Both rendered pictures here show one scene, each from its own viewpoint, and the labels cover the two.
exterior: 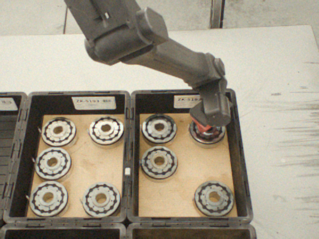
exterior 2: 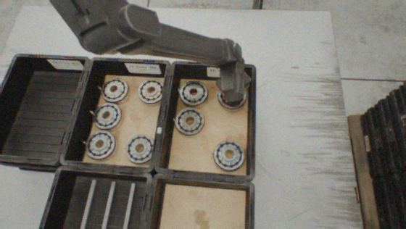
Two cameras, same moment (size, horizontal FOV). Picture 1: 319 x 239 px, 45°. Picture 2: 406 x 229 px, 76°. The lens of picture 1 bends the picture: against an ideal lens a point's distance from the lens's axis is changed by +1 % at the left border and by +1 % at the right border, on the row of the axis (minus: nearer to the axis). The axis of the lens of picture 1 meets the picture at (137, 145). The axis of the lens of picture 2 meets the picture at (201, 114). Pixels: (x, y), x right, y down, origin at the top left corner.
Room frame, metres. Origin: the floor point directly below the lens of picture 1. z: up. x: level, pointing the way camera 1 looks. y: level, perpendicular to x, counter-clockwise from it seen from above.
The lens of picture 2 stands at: (0.16, -0.14, 1.70)
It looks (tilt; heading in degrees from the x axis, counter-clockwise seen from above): 67 degrees down; 7
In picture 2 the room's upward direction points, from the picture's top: 8 degrees counter-clockwise
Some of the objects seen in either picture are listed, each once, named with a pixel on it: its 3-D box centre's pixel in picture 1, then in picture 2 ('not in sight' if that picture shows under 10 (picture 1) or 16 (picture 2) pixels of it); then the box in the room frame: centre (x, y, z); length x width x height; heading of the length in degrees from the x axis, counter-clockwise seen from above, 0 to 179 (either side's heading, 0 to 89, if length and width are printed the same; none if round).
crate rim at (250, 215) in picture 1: (185, 151); (209, 115); (0.49, -0.13, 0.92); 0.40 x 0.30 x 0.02; 175
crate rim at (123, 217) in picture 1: (73, 152); (119, 109); (0.52, 0.17, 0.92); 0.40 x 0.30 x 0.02; 175
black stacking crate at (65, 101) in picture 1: (76, 161); (125, 115); (0.52, 0.17, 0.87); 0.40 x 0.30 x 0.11; 175
